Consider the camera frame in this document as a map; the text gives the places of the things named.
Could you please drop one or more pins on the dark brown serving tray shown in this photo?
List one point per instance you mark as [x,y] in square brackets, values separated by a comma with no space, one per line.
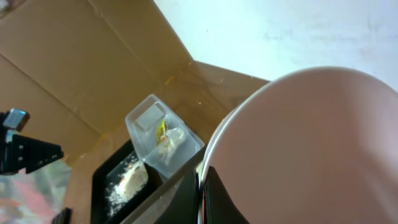
[155,205]

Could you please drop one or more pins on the black plastic tray bin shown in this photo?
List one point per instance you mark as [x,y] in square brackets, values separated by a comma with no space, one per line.
[108,175]

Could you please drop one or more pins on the cardboard box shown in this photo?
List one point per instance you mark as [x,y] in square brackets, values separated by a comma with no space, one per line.
[79,67]

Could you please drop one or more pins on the rice pile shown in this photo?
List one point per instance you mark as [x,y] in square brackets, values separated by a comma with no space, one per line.
[132,182]

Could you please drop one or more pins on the clear plastic bin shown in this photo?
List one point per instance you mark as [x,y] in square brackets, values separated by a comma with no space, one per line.
[141,124]

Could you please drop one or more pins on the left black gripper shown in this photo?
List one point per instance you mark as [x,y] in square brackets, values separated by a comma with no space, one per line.
[20,152]

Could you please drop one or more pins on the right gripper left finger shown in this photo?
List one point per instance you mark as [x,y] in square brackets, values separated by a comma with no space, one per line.
[183,208]

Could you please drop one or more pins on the white bowl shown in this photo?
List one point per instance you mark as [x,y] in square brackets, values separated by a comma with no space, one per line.
[315,146]

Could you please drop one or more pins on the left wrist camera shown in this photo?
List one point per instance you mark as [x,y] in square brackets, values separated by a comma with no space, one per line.
[15,119]

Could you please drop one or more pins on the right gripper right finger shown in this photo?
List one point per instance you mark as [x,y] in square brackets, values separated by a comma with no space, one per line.
[218,207]

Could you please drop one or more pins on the yellow green snack wrapper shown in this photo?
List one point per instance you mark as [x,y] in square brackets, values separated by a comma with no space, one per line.
[161,133]

